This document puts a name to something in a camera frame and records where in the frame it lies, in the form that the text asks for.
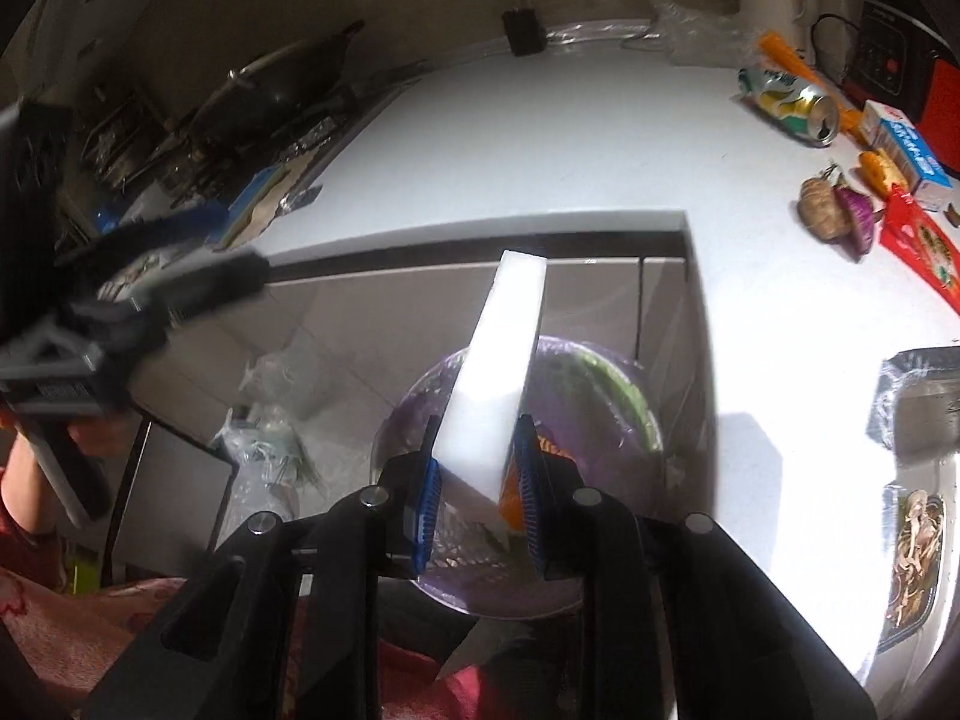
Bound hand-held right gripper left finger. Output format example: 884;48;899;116
82;416;451;720

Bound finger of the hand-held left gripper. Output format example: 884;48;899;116
112;251;271;323
60;208;230;271

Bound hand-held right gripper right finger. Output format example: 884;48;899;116
510;412;878;720

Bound trash bin with purple bag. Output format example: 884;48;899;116
371;334;665;620

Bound white foam block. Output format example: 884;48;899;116
433;249;550;522

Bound red snack packet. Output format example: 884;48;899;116
879;184;960;308

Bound person's left forearm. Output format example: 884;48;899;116
0;446;50;541

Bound person's left hand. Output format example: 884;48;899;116
66;414;145;460

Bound blue sponge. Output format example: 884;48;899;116
221;165;286;230

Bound foil strip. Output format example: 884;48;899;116
277;116;338;215

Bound green vegetable stalk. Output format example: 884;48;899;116
555;356;650;428

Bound crumpled plastic bag with bottles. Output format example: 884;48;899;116
210;360;323;533

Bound black wok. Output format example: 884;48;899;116
180;19;368;158

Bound pink patterned clothing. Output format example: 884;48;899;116
0;570;496;720

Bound mushroom scraps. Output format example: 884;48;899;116
885;487;946;631

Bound black pepper grinder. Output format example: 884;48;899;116
486;0;545;57

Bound aluminium foil tray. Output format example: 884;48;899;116
866;345;960;653

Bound purple onion piece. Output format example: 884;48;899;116
834;184;877;263

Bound crushed soda can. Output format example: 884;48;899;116
737;66;839;149

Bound clear plastic bag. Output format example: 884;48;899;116
622;0;758;65

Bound long orange carrot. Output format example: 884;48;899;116
757;30;867;143

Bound white and blue carton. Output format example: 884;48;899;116
861;99;953;212

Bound red and black blender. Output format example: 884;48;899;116
844;0;960;143

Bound black power cable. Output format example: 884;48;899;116
812;13;860;85

